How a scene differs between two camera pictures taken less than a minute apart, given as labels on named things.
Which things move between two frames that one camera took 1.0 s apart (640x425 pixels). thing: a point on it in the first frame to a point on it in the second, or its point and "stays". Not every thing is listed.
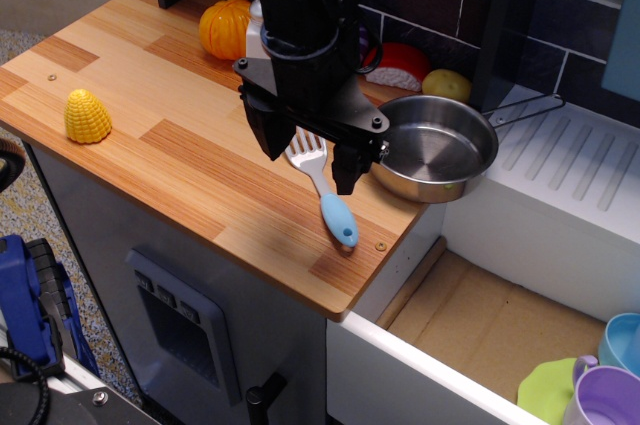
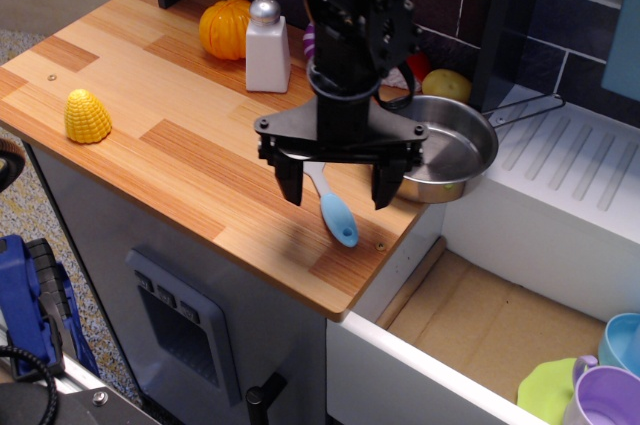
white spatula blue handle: [308, 152] stays
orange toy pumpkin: [223, 28] stays
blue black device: [39, 314] stays
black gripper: [311, 75] to [340, 126]
